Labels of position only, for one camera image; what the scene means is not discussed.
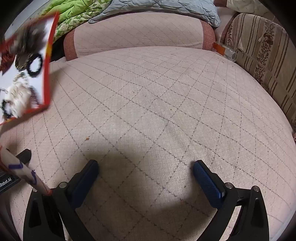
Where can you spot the grey-blue quilted blanket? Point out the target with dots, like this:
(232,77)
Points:
(161,7)

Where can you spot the pink bolster pillow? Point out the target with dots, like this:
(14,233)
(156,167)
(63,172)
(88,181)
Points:
(138,32)

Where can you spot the pink quilted bed sheet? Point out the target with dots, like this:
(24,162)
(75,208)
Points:
(150,104)

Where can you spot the striped floral cushion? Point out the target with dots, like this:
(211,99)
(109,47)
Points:
(261,51)

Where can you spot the dark furry hair accessory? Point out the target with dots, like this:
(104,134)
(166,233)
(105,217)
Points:
(29,41)

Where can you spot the plastic bottle with orange label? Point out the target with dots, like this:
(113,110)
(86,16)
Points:
(227,52)

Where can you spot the green floral quilt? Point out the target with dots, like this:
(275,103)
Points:
(76,14)

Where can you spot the white fluffy scrunchie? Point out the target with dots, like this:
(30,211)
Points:
(17,97)

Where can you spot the red and white jewelry tray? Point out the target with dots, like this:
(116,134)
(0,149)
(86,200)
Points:
(47,76)

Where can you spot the beige tube with purple marks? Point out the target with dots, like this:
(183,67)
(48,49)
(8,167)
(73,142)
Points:
(20,170)

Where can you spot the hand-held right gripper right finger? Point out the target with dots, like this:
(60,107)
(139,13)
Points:
(208,185)

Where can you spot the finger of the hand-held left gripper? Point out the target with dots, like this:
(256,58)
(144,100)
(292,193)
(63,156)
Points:
(24,156)

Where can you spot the cream cloth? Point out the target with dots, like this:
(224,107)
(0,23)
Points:
(245,5)

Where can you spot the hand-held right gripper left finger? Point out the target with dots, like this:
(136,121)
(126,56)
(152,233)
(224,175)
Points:
(84,183)

